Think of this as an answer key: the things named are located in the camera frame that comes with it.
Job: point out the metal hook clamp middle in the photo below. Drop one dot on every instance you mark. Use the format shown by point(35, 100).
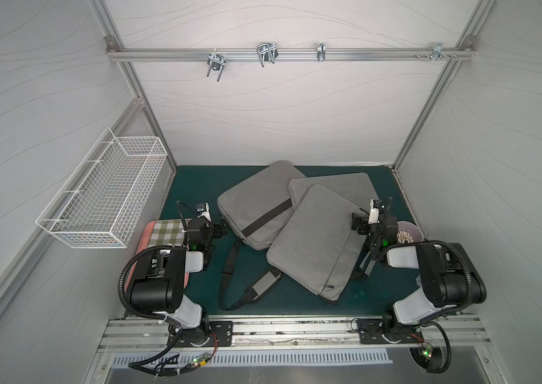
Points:
point(267, 52)

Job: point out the green checkered cloth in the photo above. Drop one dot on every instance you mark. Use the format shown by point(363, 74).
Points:
point(167, 232)

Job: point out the grey laptop bag with strap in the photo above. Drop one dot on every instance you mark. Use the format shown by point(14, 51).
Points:
point(258, 208)

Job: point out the metal hook small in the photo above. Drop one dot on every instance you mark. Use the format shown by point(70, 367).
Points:
point(321, 52)

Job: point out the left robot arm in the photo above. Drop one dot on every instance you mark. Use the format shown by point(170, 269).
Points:
point(180, 312)

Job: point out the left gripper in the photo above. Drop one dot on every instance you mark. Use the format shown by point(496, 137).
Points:
point(218, 228)

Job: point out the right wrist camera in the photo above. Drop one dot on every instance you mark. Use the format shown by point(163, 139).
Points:
point(374, 212)

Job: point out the metal hook clamp left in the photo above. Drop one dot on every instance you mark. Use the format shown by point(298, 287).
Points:
point(216, 63)

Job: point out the grey laptop sleeve front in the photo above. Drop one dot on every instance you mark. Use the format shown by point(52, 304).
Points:
point(318, 247)

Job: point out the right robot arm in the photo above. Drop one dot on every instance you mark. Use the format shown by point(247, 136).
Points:
point(449, 282)

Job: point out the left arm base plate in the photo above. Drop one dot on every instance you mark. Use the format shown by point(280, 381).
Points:
point(208, 334)

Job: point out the white wire basket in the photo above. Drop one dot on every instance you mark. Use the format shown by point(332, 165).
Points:
point(100, 204)

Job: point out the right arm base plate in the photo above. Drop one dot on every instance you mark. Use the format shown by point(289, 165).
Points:
point(383, 331)

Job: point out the grey laptop sleeve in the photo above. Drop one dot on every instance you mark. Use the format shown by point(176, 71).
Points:
point(356, 188)
point(318, 247)

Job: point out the aluminium front rail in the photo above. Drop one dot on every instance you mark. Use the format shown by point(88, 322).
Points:
point(288, 332)

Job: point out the aluminium crossbar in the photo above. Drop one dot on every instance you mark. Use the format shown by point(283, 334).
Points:
point(284, 54)

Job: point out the metal hook clamp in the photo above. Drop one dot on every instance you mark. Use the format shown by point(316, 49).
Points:
point(437, 54)
point(216, 63)
point(267, 52)

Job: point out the grey laptop sleeve back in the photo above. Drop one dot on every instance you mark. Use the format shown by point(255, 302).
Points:
point(356, 188)

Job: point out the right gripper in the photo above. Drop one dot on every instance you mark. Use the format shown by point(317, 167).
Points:
point(360, 224)

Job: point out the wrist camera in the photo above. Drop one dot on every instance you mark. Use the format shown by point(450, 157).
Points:
point(203, 211)
point(374, 212)

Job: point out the pink bowl with snacks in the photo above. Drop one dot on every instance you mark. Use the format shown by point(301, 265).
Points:
point(409, 233)

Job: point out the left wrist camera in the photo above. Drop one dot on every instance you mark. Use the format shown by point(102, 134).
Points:
point(203, 211)

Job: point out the metal hook clamp right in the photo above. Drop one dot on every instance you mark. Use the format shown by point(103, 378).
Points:
point(437, 54)

